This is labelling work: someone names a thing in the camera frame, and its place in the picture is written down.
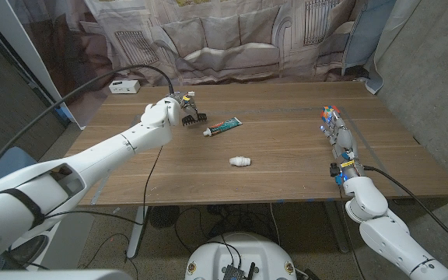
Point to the black hair clip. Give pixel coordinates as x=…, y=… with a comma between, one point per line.
x=199, y=116

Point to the white table leg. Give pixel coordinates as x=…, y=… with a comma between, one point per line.
x=136, y=233

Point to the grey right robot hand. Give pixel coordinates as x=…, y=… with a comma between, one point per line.
x=344, y=140

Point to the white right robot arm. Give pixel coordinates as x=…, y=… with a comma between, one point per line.
x=385, y=233

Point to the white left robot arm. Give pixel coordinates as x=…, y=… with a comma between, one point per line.
x=92, y=155

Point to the grey table leg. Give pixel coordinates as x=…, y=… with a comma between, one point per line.
x=337, y=229

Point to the black round fan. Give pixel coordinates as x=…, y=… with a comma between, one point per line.
x=164, y=216

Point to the white panel edge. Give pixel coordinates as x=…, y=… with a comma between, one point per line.
x=25, y=46

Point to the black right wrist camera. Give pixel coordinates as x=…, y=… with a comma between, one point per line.
x=334, y=171

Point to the colourful Rubik's cube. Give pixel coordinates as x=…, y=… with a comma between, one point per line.
x=330, y=110

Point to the printed sofa backdrop cloth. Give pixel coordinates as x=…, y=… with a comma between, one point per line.
x=224, y=39

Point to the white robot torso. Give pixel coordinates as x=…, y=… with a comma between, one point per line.
x=247, y=249

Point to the pale grey curtain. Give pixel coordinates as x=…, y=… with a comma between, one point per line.
x=393, y=35

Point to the green Colgate toothpaste tube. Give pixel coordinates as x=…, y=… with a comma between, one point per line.
x=224, y=126

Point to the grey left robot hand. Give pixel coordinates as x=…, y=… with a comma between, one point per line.
x=187, y=104

